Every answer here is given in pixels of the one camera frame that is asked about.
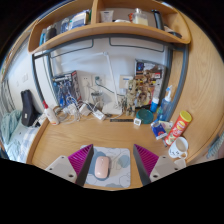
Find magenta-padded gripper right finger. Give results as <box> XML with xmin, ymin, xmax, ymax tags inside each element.
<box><xmin>132</xmin><ymin>144</ymin><xmax>181</xmax><ymax>187</ymax></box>

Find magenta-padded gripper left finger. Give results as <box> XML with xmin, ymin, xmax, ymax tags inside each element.
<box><xmin>44</xmin><ymin>143</ymin><xmax>95</xmax><ymax>187</ymax></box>

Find pink computer mouse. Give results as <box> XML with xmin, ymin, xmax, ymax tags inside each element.
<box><xmin>93</xmin><ymin>155</ymin><xmax>111</xmax><ymax>180</ymax></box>

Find grey blue patterned mouse pad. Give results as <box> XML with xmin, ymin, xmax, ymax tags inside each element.
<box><xmin>79</xmin><ymin>145</ymin><xmax>132</xmax><ymax>189</ymax></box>

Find clear plastic cup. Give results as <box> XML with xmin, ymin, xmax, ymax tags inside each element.
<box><xmin>173</xmin><ymin>158</ymin><xmax>188</xmax><ymax>169</ymax></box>

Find white mug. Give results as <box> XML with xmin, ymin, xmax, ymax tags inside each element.
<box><xmin>167</xmin><ymin>136</ymin><xmax>190</xmax><ymax>160</ymax></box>

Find blue snack packet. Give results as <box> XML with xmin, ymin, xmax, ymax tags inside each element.
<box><xmin>149</xmin><ymin>119</ymin><xmax>174</xmax><ymax>140</ymax></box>

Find red yellow chips can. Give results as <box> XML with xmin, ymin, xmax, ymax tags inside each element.
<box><xmin>164</xmin><ymin>110</ymin><xmax>193</xmax><ymax>147</ymax></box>

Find blue white plaid quilt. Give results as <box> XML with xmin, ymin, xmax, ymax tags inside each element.
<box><xmin>3</xmin><ymin>126</ymin><xmax>39</xmax><ymax>164</ymax></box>

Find white red-pump lotion bottle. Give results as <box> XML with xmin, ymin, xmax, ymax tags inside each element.
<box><xmin>42</xmin><ymin>100</ymin><xmax>60</xmax><ymax>126</ymax></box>

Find white adapter box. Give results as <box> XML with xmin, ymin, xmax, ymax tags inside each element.
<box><xmin>32</xmin><ymin>113</ymin><xmax>48</xmax><ymax>128</ymax></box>

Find teal round container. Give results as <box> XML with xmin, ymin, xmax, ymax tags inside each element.
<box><xmin>135</xmin><ymin>108</ymin><xmax>155</xmax><ymax>125</ymax></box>

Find blue spray bottle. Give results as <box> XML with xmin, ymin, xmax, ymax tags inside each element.
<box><xmin>156</xmin><ymin>84</ymin><xmax>174</xmax><ymax>123</ymax></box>

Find striped teal cloth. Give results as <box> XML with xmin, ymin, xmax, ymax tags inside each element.
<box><xmin>206</xmin><ymin>131</ymin><xmax>224</xmax><ymax>159</ymax></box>

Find small blue white-capped bottle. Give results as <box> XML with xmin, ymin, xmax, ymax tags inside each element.
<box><xmin>149</xmin><ymin>96</ymin><xmax>160</xmax><ymax>114</ymax></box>

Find black ruler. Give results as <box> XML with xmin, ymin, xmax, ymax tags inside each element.
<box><xmin>109</xmin><ymin>118</ymin><xmax>134</xmax><ymax>123</ymax></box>

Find white power strip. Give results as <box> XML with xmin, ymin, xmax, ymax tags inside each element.
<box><xmin>91</xmin><ymin>109</ymin><xmax>107</xmax><ymax>121</ymax></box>

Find black bag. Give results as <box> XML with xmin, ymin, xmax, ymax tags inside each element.
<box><xmin>20</xmin><ymin>89</ymin><xmax>40</xmax><ymax>128</ymax></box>

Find teal knitted blanket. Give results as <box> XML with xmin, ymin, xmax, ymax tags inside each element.
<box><xmin>0</xmin><ymin>109</ymin><xmax>23</xmax><ymax>145</ymax></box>

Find tan robot figure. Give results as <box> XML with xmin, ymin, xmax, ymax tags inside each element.
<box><xmin>123</xmin><ymin>79</ymin><xmax>139</xmax><ymax>118</ymax></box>

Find white desk lamp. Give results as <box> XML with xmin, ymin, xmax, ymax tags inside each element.
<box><xmin>71</xmin><ymin>50</ymin><xmax>123</xmax><ymax>116</ymax></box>

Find blue robot model kit box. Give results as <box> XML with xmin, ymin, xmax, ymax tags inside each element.
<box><xmin>51</xmin><ymin>70</ymin><xmax>82</xmax><ymax>108</ymax></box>

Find colourful model kit box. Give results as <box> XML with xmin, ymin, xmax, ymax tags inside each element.
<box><xmin>134</xmin><ymin>59</ymin><xmax>167</xmax><ymax>108</ymax></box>

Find wooden shelf unit with items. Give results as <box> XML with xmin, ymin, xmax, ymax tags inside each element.
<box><xmin>27</xmin><ymin>0</ymin><xmax>192</xmax><ymax>54</ymax></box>

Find white tangled cables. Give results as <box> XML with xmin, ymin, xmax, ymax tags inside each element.
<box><xmin>54</xmin><ymin>94</ymin><xmax>98</xmax><ymax>125</ymax></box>

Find white wall outlet plate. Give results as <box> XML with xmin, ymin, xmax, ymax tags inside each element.
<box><xmin>81</xmin><ymin>73</ymin><xmax>103</xmax><ymax>88</ymax></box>

